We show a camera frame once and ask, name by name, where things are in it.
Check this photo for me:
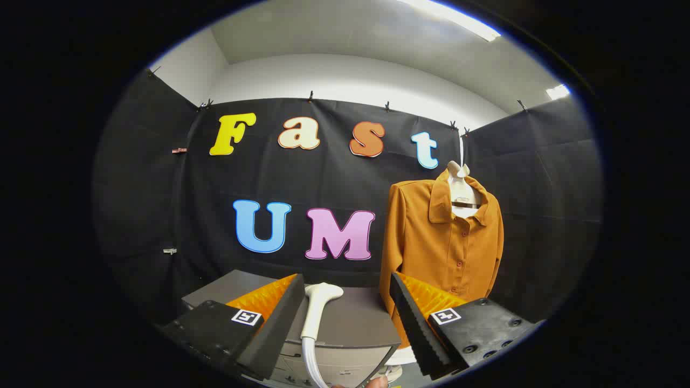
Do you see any white clothes hanger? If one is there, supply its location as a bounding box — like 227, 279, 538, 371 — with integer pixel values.
446, 161, 483, 219

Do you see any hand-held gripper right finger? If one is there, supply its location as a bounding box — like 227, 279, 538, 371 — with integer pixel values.
389, 272, 541, 377

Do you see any long ceiling light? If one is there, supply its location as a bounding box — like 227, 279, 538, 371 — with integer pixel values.
398, 0, 502, 43

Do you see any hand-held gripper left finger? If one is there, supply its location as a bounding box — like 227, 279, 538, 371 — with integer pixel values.
161, 273, 306, 381

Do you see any row of black cloth clips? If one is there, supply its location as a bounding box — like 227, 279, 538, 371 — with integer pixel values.
148, 66, 529, 135

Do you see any orange button shirt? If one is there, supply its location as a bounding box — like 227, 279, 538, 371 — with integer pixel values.
379, 168, 505, 350

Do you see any grey drawer cabinet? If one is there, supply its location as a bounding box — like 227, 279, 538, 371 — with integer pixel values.
181, 269, 402, 388

